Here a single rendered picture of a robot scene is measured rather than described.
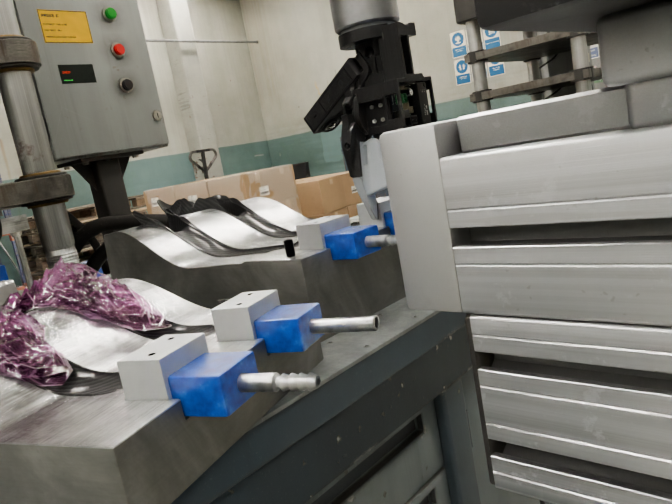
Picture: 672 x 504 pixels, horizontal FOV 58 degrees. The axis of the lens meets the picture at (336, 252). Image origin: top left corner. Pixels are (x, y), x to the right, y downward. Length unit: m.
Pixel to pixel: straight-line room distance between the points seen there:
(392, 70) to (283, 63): 8.91
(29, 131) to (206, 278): 0.64
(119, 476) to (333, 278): 0.34
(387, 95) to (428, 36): 7.39
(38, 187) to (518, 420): 1.07
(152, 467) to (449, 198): 0.23
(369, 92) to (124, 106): 0.93
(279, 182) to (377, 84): 4.13
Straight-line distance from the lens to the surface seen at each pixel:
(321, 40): 9.09
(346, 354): 0.58
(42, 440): 0.41
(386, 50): 0.70
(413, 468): 0.78
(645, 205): 0.25
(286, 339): 0.48
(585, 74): 4.52
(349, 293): 0.66
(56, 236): 1.28
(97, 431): 0.40
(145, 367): 0.41
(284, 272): 0.62
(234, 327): 0.50
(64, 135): 1.45
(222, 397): 0.39
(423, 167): 0.29
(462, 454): 0.85
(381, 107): 0.70
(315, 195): 5.31
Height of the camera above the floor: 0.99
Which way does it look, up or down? 10 degrees down
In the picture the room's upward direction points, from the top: 11 degrees counter-clockwise
